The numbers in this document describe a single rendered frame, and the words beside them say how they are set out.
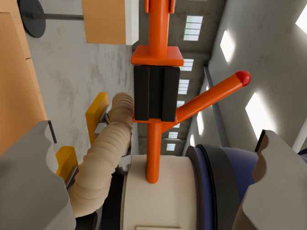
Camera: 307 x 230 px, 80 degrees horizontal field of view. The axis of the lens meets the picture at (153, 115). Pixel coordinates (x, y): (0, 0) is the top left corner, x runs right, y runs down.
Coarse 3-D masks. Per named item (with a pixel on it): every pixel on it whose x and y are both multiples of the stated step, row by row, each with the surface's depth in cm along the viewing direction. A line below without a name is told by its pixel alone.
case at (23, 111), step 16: (0, 16) 35; (0, 32) 35; (16, 32) 39; (0, 48) 35; (16, 48) 39; (0, 64) 35; (16, 64) 39; (0, 80) 35; (16, 80) 39; (0, 96) 35; (16, 96) 40; (32, 96) 45; (0, 112) 36; (16, 112) 40; (32, 112) 45; (0, 128) 36; (16, 128) 40; (0, 144) 36
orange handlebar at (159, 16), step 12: (144, 0) 20; (156, 0) 18; (168, 0) 18; (156, 12) 19; (168, 12) 19; (156, 24) 19; (168, 24) 20; (156, 36) 20; (156, 48) 20; (156, 132) 26; (156, 144) 27; (156, 156) 29; (156, 168) 30; (156, 180) 32
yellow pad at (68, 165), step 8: (64, 152) 24; (72, 152) 25; (64, 160) 23; (72, 160) 25; (64, 168) 23; (72, 168) 25; (64, 176) 23; (72, 176) 24; (88, 216) 26; (96, 216) 27; (80, 224) 25; (88, 224) 25; (96, 224) 27
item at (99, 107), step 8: (104, 96) 40; (96, 104) 37; (104, 104) 40; (88, 112) 34; (96, 112) 35; (104, 112) 39; (88, 120) 34; (96, 120) 35; (104, 120) 39; (88, 128) 36
